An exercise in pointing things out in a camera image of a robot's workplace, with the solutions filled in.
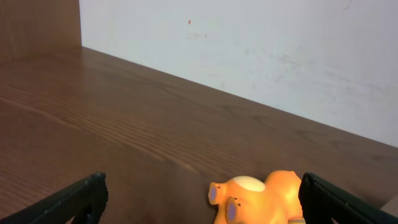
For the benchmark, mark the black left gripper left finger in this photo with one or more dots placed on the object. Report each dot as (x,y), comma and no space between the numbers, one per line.
(81,202)

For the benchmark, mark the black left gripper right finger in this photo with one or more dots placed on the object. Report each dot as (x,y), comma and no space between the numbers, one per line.
(324,202)

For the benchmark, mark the orange dinosaur toy figure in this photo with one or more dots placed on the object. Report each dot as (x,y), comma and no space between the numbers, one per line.
(245,199)

